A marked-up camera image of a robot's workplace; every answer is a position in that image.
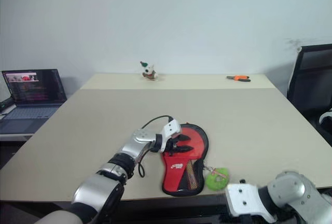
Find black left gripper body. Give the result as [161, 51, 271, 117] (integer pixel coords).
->
[165, 136, 182, 156]

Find red table tennis paddle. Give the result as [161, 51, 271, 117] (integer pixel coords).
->
[178, 127, 208, 191]

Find black red paddle case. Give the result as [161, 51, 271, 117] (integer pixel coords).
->
[161, 123, 211, 198]

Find green pompom keychain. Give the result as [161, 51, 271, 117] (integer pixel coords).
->
[203, 163, 230, 191]

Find white plush dog toy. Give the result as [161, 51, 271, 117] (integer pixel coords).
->
[140, 61, 160, 82]

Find orange black pliers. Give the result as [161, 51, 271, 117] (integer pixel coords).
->
[226, 74, 252, 82]

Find beige rounded shape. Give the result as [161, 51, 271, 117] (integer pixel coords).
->
[38, 208, 82, 224]

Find black mesh office chair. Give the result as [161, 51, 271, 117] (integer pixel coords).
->
[286, 43, 332, 147]

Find white black rounded object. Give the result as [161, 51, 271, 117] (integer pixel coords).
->
[318, 111, 332, 132]

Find open blue laptop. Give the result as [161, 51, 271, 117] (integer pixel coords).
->
[0, 68, 68, 135]

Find black box device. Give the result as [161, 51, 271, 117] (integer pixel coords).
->
[0, 97, 14, 114]

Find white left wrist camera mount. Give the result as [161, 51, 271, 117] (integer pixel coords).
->
[160, 120, 183, 153]

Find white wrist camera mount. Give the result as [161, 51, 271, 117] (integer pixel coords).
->
[160, 120, 183, 153]
[224, 183, 276, 224]

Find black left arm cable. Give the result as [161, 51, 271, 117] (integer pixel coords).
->
[137, 115, 175, 178]

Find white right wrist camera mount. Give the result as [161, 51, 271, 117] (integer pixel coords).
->
[224, 183, 276, 224]

